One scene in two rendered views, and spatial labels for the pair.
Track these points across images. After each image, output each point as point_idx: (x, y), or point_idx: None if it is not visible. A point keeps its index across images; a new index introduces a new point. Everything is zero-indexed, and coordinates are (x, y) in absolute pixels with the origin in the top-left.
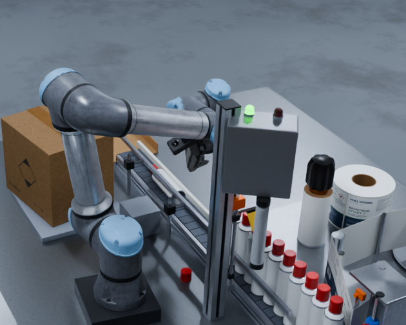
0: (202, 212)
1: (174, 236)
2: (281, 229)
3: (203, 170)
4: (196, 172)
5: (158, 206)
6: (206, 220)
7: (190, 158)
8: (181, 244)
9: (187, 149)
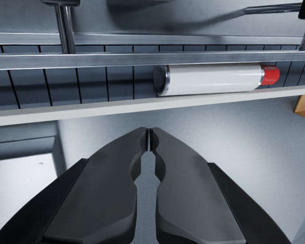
0: (87, 103)
1: (81, 24)
2: None
3: (226, 154)
4: (228, 144)
5: (177, 34)
6: (71, 104)
7: (162, 171)
8: (42, 21)
9: (220, 200)
